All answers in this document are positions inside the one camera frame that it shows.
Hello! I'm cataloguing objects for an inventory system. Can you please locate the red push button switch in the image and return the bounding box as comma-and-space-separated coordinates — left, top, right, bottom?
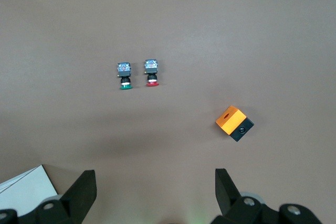
143, 59, 161, 88

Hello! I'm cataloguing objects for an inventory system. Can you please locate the orange and black button box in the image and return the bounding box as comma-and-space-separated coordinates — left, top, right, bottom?
215, 105, 255, 143

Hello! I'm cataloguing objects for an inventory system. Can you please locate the white drawer cabinet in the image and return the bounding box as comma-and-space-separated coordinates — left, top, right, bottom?
0, 164, 64, 218

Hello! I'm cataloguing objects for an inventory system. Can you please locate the green push button switch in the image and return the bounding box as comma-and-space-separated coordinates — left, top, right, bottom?
116, 62, 133, 91

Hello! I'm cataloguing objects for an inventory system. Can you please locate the brown table cover sheet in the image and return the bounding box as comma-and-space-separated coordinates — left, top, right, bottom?
0, 0, 336, 224

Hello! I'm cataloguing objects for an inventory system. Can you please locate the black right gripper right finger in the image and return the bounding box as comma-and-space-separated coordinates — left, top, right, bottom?
211, 168, 325, 224

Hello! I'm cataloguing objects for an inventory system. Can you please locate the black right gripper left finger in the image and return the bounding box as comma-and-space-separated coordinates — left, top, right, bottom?
0, 170, 97, 224

